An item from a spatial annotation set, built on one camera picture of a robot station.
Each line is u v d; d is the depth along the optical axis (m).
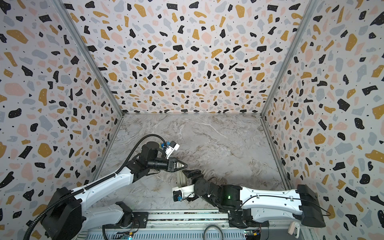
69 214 0.39
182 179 0.70
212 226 0.70
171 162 0.67
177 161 0.71
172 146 0.72
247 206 0.48
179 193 0.56
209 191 0.48
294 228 0.71
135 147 0.61
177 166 0.72
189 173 0.62
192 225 0.73
